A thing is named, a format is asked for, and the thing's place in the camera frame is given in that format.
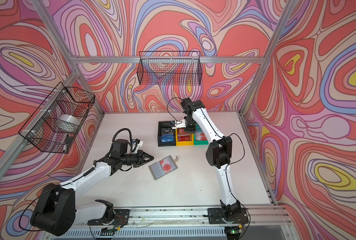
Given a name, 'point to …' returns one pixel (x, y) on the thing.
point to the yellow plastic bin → (184, 143)
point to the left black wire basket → (55, 126)
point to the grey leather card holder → (156, 169)
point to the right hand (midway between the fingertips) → (191, 130)
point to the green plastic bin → (198, 129)
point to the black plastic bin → (165, 127)
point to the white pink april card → (165, 165)
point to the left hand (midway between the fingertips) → (154, 158)
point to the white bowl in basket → (70, 118)
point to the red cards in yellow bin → (182, 136)
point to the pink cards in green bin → (200, 136)
